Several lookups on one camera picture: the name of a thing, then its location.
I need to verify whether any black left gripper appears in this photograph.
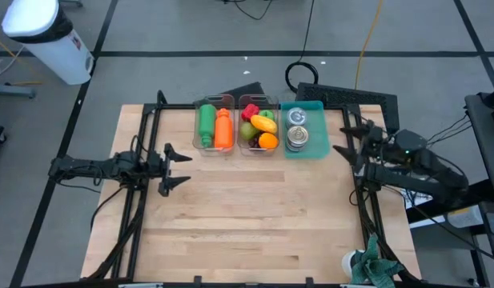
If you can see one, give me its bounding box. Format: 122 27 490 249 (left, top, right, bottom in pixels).
146 142 193 198

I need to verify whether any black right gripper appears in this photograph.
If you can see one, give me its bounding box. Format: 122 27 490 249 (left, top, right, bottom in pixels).
332 122 387 178

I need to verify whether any green plastic bottle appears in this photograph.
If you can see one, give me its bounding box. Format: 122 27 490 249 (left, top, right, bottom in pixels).
197 103 218 148

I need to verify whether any blue label tuna can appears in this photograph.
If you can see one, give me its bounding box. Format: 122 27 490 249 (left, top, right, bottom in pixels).
286 126 310 147

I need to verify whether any orange plastic bottle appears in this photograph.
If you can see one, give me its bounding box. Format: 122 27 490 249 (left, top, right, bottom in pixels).
213 107 235 151

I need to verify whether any green toy pear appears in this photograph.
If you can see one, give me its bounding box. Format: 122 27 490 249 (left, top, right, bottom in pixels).
239 122 260 141

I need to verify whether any toy orange fruit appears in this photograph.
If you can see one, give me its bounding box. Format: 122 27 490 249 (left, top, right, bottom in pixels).
258 132 279 150

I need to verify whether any red toy bell pepper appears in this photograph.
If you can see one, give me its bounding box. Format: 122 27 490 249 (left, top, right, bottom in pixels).
241 103 260 122

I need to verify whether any teal plastic bin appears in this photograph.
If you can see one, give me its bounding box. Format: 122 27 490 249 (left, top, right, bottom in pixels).
279 100 331 160

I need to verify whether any clear plastic bin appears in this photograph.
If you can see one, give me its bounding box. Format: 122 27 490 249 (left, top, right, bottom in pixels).
191 94 236 157
235 94 280 157

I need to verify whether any white printed paper sheet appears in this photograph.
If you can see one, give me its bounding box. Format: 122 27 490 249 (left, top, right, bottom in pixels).
404 191 435 210

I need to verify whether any potted plant white pot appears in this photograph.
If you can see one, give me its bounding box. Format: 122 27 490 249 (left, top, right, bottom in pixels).
341 234 407 288

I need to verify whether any grey cart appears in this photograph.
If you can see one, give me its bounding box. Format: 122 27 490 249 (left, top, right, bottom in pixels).
464 90 494 193

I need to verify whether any white trash bin black rim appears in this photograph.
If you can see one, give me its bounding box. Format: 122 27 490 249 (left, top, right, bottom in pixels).
1 0 95 86

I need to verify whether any grey metal stand base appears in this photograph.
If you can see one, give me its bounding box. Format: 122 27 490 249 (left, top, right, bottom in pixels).
0 82 38 100

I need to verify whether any black metal rig frame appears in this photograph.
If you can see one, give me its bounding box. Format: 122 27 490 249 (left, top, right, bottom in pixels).
84 90 430 288

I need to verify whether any yellow hanging cable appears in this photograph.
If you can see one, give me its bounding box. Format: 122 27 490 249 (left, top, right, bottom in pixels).
353 0 386 91

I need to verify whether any black hanging cable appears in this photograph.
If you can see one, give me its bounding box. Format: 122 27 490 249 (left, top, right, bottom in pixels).
284 0 320 94

